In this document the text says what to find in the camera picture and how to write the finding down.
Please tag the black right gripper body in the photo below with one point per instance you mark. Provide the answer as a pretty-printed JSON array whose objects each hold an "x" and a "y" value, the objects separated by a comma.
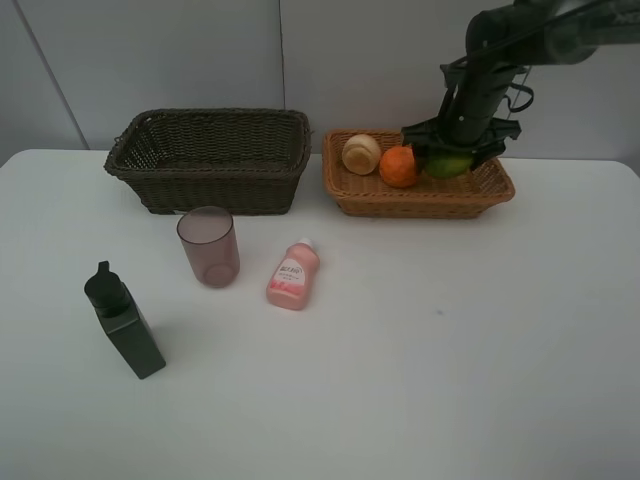
[{"x": 432, "y": 136}]

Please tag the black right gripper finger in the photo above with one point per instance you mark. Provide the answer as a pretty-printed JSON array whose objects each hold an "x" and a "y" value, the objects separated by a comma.
[
  {"x": 484, "y": 155},
  {"x": 421, "y": 157}
]

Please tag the orange tangerine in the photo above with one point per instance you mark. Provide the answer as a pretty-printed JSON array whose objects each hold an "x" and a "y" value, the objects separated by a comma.
[{"x": 397, "y": 167}]

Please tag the round bread bun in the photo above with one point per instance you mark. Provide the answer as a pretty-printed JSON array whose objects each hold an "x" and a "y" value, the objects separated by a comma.
[{"x": 361, "y": 154}]

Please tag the pink lotion bottle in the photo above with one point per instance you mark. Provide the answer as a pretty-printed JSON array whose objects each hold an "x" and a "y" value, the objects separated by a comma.
[{"x": 291, "y": 284}]

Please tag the translucent mauve plastic cup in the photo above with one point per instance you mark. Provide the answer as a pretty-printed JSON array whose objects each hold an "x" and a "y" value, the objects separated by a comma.
[{"x": 208, "y": 237}]

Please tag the dark green pump bottle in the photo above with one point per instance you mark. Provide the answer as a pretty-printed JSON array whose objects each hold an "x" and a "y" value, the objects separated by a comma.
[{"x": 123, "y": 322}]

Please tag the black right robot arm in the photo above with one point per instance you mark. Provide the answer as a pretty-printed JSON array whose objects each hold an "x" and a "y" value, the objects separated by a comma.
[{"x": 501, "y": 44}]

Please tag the tan wicker basket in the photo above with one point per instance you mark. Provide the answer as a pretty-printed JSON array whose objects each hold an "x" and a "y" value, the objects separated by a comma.
[{"x": 464, "y": 197}]

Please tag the dark brown wicker basket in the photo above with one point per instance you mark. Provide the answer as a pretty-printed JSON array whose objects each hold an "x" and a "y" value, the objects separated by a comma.
[{"x": 248, "y": 161}]

